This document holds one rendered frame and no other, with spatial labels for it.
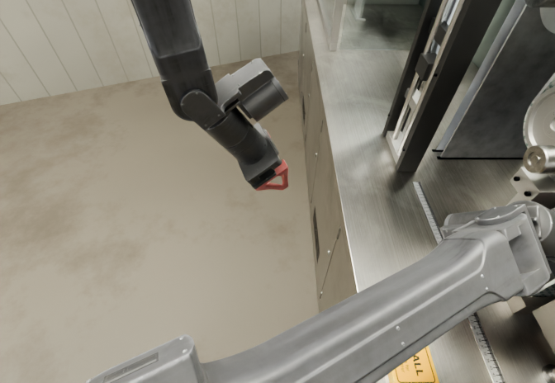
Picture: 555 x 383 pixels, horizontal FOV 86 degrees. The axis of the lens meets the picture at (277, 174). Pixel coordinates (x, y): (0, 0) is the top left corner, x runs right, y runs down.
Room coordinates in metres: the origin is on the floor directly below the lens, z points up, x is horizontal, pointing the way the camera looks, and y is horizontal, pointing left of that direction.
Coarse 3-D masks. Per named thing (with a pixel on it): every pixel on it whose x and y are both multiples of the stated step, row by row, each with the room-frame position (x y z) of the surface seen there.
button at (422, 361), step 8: (424, 352) 0.11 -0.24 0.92; (408, 360) 0.10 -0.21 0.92; (416, 360) 0.10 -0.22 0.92; (424, 360) 0.10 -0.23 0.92; (432, 360) 0.10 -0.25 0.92; (400, 368) 0.09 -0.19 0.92; (408, 368) 0.09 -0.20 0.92; (416, 368) 0.09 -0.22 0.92; (424, 368) 0.09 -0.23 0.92; (432, 368) 0.09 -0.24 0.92; (392, 376) 0.08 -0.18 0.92; (400, 376) 0.08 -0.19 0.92; (408, 376) 0.08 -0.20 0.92; (416, 376) 0.08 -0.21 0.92; (424, 376) 0.08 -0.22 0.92; (432, 376) 0.08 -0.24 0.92
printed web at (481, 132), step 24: (528, 24) 0.58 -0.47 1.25; (504, 48) 0.58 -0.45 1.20; (528, 48) 0.58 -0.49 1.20; (552, 48) 0.58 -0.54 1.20; (504, 72) 0.58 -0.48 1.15; (528, 72) 0.58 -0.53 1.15; (552, 72) 0.58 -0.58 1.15; (480, 96) 0.58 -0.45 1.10; (504, 96) 0.58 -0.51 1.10; (528, 96) 0.58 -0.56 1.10; (480, 120) 0.58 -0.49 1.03; (504, 120) 0.58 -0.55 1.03; (456, 144) 0.58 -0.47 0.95; (480, 144) 0.58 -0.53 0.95; (504, 144) 0.58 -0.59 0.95
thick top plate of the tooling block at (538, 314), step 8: (552, 304) 0.16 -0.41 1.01; (536, 312) 0.15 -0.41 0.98; (544, 312) 0.15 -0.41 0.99; (552, 312) 0.15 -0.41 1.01; (544, 320) 0.14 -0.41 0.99; (552, 320) 0.14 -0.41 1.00; (544, 328) 0.13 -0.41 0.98; (552, 328) 0.13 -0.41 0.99; (552, 336) 0.12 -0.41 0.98; (552, 344) 0.11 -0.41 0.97
